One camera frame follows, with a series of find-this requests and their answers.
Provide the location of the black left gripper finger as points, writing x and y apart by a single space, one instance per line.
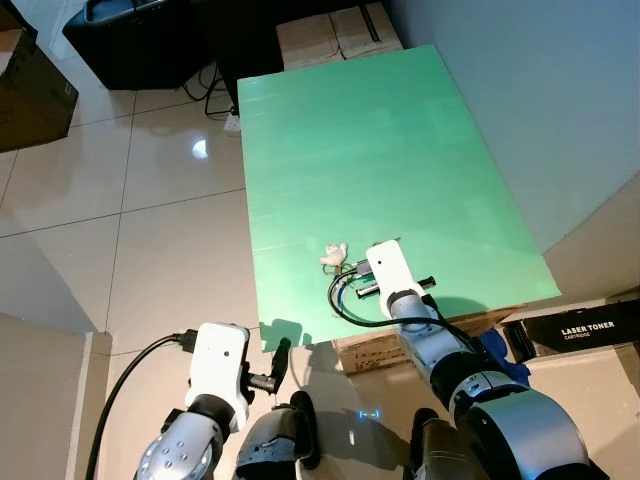
282 358

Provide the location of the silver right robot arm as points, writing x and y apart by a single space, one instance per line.
520 430

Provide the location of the grey left robot leg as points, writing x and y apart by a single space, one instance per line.
275 440

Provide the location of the grey robot leg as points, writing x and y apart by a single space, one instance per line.
435 450
275 440

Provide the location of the cardboard box table support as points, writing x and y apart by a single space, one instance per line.
365 355

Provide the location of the green flat table board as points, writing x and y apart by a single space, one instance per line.
400 180

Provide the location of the blue cloth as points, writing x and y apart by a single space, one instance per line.
505 360

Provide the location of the grey right robot leg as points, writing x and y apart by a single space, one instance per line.
435 450

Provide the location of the white power strip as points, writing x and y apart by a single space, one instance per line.
233 123

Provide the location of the black laser toner box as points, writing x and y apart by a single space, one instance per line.
580 330

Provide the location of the closed tan cardboard box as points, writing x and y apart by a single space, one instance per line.
310 45
368 28

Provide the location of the black cabinet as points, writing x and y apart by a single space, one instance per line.
250 30

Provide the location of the black storage box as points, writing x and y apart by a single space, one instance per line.
140 45

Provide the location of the open brown carton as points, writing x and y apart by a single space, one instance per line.
30 100

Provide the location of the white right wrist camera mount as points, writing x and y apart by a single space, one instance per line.
388 268

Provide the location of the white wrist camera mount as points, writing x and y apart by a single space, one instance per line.
388 268
220 360

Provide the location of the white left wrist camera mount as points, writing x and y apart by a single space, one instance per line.
220 360

